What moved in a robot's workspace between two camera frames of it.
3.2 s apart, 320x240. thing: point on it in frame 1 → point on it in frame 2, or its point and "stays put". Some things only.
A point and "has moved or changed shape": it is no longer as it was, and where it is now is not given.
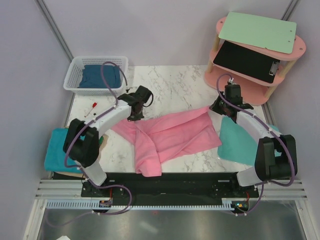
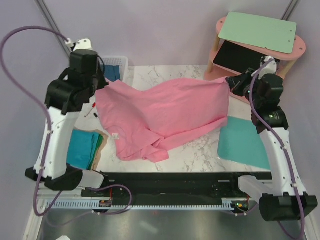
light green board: [277, 35] stays put
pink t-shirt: [157, 139] has moved or changed shape
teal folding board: [236, 145] stays put
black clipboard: [245, 61] stays put
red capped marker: [94, 105] stays put
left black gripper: [134, 118] → [103, 82]
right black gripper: [214, 107] → [232, 81]
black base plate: [170, 186] stays put
